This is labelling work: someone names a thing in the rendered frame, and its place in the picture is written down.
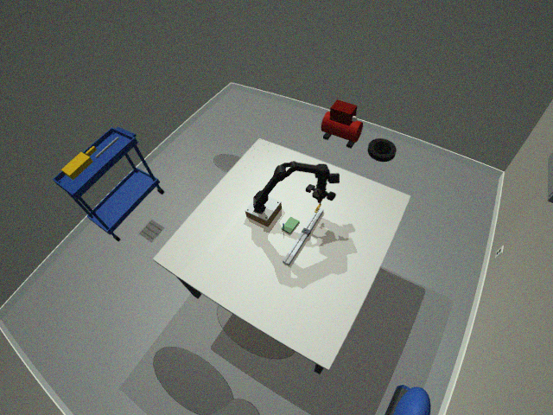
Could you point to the grey slotted metal rail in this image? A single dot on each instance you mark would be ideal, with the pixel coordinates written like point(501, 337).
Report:
point(302, 237)

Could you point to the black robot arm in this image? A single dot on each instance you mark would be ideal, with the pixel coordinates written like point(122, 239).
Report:
point(320, 170)

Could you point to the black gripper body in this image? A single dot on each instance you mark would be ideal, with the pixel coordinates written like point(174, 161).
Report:
point(330, 196)

